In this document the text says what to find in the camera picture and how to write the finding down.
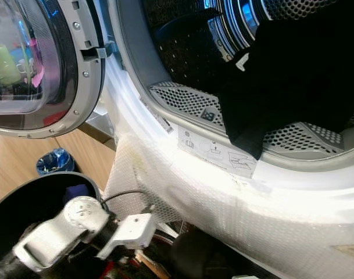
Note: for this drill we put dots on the round black laundry basket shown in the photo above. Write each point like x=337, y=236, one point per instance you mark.
x=25, y=200

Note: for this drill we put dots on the round glass washer door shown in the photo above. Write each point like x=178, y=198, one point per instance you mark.
x=83, y=64

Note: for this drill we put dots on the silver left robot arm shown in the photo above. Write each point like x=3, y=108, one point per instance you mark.
x=60, y=239

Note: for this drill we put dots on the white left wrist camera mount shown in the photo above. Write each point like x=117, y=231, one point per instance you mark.
x=133, y=231

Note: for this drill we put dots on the black garment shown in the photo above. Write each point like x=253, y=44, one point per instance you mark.
x=278, y=87

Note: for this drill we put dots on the white instruction sticker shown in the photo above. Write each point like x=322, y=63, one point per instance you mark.
x=217, y=154

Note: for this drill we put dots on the white front-load washing machine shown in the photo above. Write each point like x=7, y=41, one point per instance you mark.
x=130, y=55

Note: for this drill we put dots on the small blue bin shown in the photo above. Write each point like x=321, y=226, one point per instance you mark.
x=54, y=163

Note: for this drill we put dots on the red garment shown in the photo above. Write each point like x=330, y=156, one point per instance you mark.
x=114, y=271

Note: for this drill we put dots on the purple cloth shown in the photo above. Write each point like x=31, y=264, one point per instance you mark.
x=78, y=193

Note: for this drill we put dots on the perforated steel washer drum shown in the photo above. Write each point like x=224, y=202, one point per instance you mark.
x=296, y=7

